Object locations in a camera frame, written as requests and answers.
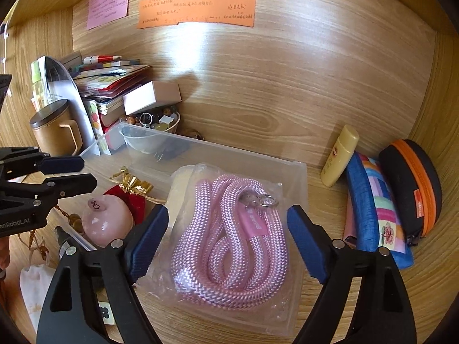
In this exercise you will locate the pink paper note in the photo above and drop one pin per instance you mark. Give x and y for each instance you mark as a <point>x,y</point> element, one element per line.
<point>107,5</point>

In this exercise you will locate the pink stone apple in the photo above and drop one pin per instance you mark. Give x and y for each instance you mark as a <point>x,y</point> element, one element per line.
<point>111,222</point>

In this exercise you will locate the clear plastic storage box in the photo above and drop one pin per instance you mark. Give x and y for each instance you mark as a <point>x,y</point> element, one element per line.
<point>229,154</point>

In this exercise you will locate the wooden desktop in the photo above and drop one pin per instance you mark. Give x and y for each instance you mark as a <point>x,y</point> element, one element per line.
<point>322,222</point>

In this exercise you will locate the brown ceramic mug with lid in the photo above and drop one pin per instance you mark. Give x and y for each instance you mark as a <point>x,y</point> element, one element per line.
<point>50,132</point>

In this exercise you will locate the orange paper note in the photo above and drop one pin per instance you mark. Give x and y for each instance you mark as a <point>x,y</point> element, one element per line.
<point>197,7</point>

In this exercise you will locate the yellow sunscreen bottle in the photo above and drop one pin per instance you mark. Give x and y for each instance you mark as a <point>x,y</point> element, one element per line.
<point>339,157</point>

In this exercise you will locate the small white card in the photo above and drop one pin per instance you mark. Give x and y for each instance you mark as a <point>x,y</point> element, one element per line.
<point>105,311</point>

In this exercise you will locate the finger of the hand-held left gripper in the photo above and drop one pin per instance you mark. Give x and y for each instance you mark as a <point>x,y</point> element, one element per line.
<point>61,164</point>
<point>71,184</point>

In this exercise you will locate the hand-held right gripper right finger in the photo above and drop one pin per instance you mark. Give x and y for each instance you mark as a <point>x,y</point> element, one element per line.
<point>308,243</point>

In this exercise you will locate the blue patchwork pencil case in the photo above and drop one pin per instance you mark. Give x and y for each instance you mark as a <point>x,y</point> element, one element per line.
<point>362,200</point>

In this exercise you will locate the red velvet pouch gold top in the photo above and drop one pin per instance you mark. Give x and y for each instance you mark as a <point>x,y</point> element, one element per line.
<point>138,200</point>

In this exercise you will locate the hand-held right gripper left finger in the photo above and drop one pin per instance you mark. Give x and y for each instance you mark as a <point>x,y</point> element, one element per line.
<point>147,247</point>

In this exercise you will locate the small white cardboard box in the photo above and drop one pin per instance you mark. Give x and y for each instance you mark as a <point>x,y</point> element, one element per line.
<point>143,100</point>

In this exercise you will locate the stack of books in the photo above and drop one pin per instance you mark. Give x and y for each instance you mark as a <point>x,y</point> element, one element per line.
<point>107,82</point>

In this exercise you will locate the fruit sticker booklet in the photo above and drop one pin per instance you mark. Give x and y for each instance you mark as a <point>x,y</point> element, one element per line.
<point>94,114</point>

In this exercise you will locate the white bowl of beads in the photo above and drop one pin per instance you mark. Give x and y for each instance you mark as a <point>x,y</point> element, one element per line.
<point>157,125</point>

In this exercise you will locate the white cloth pouch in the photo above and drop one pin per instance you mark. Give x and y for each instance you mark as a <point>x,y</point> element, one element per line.
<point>36,286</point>

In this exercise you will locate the black case orange zipper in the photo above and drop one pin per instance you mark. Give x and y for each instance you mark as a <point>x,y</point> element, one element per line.
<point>398,179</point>

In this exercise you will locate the red white pencil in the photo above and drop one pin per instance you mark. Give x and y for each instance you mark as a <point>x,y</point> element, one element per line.
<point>104,58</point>

